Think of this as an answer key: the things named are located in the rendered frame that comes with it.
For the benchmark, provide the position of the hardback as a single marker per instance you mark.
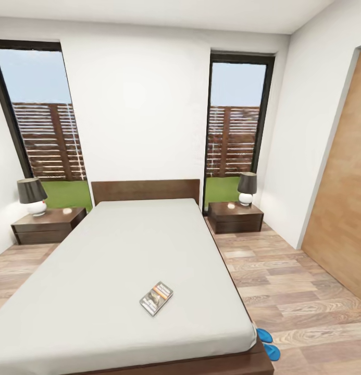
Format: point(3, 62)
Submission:
point(156, 298)

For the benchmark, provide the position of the nightstand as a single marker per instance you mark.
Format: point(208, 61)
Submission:
point(233, 217)
point(52, 227)

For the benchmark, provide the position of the fixed window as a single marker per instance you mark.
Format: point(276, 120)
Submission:
point(35, 99)
point(238, 93)

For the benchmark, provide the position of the sandal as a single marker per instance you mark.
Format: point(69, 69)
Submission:
point(264, 335)
point(272, 351)

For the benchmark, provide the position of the sliding door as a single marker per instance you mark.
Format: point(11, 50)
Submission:
point(333, 233)

